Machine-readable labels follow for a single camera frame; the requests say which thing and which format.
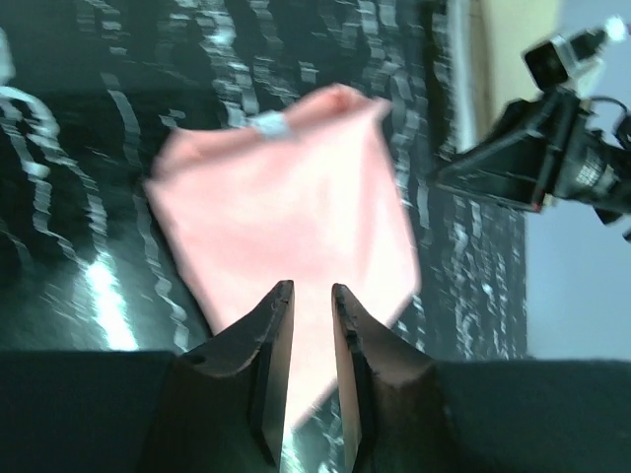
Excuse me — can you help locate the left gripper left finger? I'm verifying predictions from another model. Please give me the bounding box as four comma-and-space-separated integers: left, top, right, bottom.
140, 281, 294, 472

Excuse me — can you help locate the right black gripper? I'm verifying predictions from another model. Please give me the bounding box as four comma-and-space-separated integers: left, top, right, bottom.
428, 96, 630, 226

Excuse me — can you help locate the salmon pink t shirt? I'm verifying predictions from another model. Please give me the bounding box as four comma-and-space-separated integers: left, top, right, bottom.
145, 84, 421, 429

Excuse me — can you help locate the folded beige t shirt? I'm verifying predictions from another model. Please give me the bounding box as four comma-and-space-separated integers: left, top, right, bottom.
472, 0, 573, 144

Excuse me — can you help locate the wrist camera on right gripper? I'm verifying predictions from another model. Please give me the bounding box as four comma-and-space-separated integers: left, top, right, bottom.
523, 16, 630, 95

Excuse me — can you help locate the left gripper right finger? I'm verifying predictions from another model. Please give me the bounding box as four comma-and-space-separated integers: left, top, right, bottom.
331, 284, 465, 473

